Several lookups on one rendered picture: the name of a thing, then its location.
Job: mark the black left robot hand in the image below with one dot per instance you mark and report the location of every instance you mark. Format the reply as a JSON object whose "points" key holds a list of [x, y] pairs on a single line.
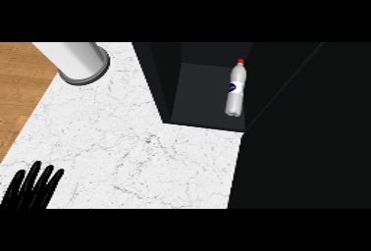
{"points": [[30, 191]]}

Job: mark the dark grey cabinet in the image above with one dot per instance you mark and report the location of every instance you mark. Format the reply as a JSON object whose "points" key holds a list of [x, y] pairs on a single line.
{"points": [[203, 94]]}

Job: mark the clear water bottle red cap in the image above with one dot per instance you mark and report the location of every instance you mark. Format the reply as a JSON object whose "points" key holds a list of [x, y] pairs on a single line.
{"points": [[237, 93]]}

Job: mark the dark grey cabinet door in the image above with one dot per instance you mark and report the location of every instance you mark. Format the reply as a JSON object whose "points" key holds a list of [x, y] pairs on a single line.
{"points": [[305, 130]]}

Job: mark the white cylinder with grey base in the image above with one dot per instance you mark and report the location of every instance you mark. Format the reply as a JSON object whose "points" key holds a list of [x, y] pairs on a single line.
{"points": [[77, 62]]}

